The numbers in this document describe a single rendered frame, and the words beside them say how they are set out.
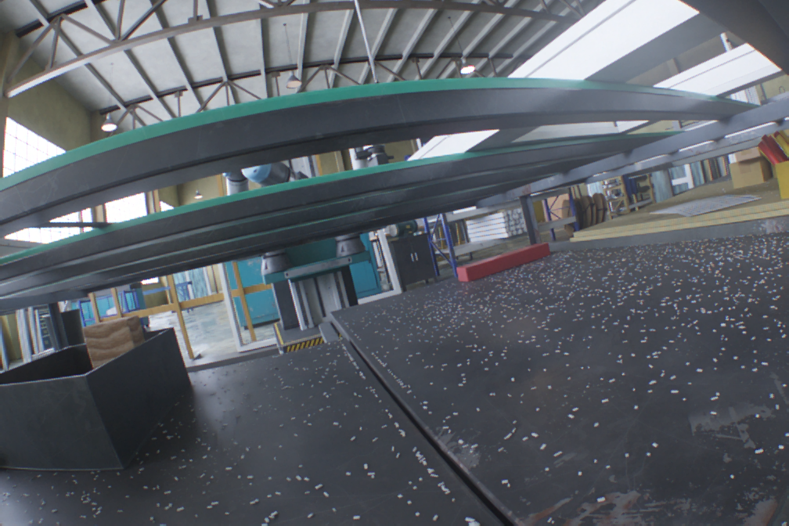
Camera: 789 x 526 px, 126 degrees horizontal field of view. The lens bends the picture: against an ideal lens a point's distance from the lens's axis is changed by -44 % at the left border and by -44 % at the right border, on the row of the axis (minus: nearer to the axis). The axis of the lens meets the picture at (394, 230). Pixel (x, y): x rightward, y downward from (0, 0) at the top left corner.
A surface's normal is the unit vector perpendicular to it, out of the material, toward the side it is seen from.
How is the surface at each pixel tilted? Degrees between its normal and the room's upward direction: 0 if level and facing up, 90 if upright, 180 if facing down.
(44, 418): 90
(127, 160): 90
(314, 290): 90
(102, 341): 90
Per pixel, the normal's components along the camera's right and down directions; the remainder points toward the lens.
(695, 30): 0.23, 0.97
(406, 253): 0.28, -0.09
